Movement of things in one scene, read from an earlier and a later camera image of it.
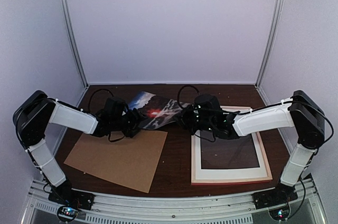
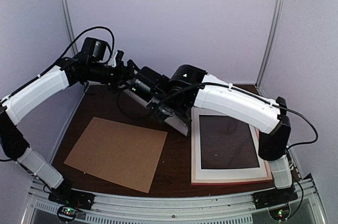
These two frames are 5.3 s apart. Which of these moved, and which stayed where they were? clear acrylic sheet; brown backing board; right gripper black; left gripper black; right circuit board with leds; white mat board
Moved: right gripper black; left gripper black
Stayed: white mat board; brown backing board; right circuit board with leds; clear acrylic sheet
